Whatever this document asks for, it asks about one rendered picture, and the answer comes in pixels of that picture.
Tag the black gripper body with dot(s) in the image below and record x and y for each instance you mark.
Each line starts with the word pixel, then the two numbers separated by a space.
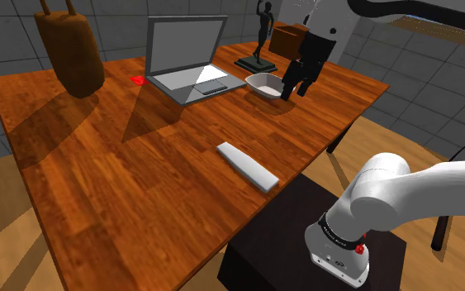
pixel 317 47

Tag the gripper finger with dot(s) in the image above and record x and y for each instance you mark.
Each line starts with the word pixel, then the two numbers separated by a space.
pixel 309 77
pixel 291 80

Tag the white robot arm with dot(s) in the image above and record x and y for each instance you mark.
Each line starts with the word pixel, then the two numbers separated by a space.
pixel 393 193

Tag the white bowl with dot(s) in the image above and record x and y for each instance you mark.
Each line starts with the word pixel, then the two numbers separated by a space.
pixel 265 83

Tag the brown box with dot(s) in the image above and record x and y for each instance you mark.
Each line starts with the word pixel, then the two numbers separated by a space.
pixel 286 40

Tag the dark human figure statue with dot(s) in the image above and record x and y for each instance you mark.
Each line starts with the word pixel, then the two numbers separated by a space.
pixel 262 36

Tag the white flat bar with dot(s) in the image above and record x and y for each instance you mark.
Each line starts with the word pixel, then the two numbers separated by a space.
pixel 248 167

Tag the grey open laptop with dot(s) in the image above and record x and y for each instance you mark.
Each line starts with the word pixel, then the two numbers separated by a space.
pixel 187 52

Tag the small red flat card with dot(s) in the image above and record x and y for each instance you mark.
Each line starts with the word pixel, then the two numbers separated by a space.
pixel 139 80

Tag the dark robot stand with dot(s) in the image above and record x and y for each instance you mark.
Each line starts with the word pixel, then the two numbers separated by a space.
pixel 272 246

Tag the wooden table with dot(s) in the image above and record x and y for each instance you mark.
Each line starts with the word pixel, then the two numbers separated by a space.
pixel 143 177

